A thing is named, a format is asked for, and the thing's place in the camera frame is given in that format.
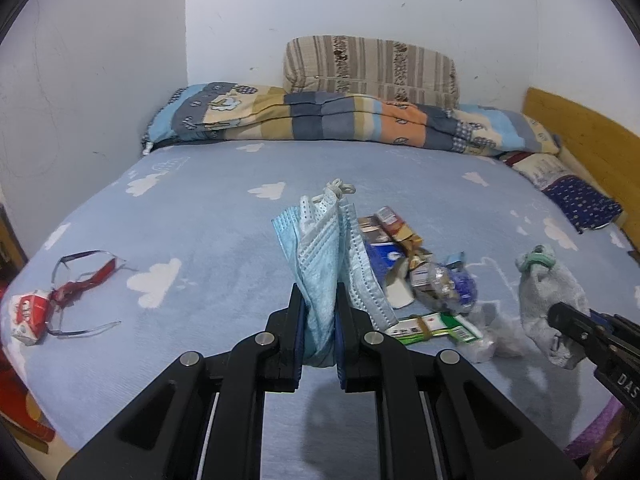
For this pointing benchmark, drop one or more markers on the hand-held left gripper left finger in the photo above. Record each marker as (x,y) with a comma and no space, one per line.
(298,332)

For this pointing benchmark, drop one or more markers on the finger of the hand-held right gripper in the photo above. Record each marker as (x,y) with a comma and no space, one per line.
(570,322)

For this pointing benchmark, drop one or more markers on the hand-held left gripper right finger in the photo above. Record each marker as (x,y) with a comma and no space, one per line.
(341,342)

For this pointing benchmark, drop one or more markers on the grey cloth with green cuff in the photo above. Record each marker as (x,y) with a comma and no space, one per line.
(547,295)

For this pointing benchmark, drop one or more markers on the blue face mask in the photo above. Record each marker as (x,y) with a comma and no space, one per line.
(365,280)
(317,290)

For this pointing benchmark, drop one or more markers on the purple bin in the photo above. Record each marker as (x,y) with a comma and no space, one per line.
(595,432)

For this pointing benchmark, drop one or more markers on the red and white paper carton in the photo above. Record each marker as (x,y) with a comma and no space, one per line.
(30,315)

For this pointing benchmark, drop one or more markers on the white torn paper piece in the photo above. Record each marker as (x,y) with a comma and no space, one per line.
(400,292)

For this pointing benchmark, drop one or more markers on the clear plastic wrapper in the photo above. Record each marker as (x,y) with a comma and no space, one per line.
(492,342)

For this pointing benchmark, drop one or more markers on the blue cardboard box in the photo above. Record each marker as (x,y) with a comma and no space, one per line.
(382,257)

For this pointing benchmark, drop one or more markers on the green and white packet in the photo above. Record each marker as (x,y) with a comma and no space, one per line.
(440,325)

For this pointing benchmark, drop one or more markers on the crushed clear plastic bottle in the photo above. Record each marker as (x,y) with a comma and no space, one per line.
(445,285)

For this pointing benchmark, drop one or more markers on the navy dotted pillow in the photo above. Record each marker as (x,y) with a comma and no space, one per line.
(582,202)

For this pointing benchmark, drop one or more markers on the small blue wrapper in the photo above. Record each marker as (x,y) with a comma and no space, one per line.
(456,260)

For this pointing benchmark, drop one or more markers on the blue cloud bed sheet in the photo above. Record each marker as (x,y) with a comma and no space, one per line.
(210,225)

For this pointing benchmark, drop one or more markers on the cream patterned pillow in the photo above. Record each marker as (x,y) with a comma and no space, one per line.
(542,167)

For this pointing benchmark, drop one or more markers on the wooden headboard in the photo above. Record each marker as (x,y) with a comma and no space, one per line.
(590,140)

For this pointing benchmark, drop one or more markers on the patchwork quilt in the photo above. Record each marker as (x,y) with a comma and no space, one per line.
(325,115)

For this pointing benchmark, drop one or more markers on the striped brown pillow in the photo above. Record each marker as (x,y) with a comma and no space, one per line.
(370,67)

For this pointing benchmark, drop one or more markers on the red cloth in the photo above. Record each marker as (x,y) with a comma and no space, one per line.
(12,385)

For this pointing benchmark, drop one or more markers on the brown wooden furniture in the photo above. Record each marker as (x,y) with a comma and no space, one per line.
(10,240)

